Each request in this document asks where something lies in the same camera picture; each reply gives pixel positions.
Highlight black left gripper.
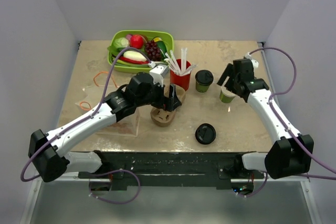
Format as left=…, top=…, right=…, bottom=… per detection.
left=136, top=79, right=181, bottom=112

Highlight green paper cup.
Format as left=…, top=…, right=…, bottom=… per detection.
left=195, top=70, right=214, bottom=93
left=219, top=86, right=236, bottom=103

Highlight paper bag orange handles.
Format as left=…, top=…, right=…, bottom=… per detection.
left=75, top=71, right=140, bottom=137

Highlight black coffee lid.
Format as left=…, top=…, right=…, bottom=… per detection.
left=195, top=70, right=214, bottom=86

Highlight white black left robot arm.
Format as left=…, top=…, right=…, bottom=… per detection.
left=28, top=72, right=182, bottom=182

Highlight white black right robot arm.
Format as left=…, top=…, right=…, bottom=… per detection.
left=217, top=58, right=314, bottom=179

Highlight cardboard cup carrier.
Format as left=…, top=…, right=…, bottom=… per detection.
left=150, top=84, right=186, bottom=127

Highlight red ribbed cup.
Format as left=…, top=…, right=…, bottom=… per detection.
left=170, top=70, right=191, bottom=91

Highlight black lid stack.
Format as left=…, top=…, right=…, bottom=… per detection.
left=195, top=123, right=216, bottom=145

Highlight dark grape bunch toy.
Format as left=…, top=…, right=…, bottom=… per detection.
left=144, top=40, right=162, bottom=61

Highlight green cucumber toy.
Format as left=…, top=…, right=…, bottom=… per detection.
left=153, top=37, right=167, bottom=57

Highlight green plastic bin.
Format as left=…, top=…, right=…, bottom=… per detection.
left=107, top=30, right=174, bottom=75

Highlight white radish toy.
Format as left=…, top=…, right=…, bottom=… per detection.
left=123, top=50, right=147, bottom=62

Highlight red chili toy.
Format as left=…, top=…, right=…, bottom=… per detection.
left=119, top=56, right=149, bottom=65

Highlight red apple toy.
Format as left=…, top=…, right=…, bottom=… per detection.
left=130, top=34, right=144, bottom=49

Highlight green cabbage toy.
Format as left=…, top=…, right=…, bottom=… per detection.
left=112, top=37, right=130, bottom=50

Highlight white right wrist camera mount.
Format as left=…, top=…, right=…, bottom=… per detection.
left=244, top=52, right=259, bottom=69

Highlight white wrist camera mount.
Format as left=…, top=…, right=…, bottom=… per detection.
left=148, top=61, right=169, bottom=86
left=244, top=52, right=259, bottom=69

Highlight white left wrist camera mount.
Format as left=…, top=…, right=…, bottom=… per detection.
left=148, top=61, right=169, bottom=86

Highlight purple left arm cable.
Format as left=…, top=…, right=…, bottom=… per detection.
left=20, top=48, right=158, bottom=182

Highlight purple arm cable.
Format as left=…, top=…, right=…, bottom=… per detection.
left=248, top=47, right=336, bottom=180
left=20, top=48, right=158, bottom=182

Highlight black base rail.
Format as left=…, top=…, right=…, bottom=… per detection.
left=78, top=151, right=264, bottom=190

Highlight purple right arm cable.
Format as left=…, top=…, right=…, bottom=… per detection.
left=248, top=47, right=336, bottom=180

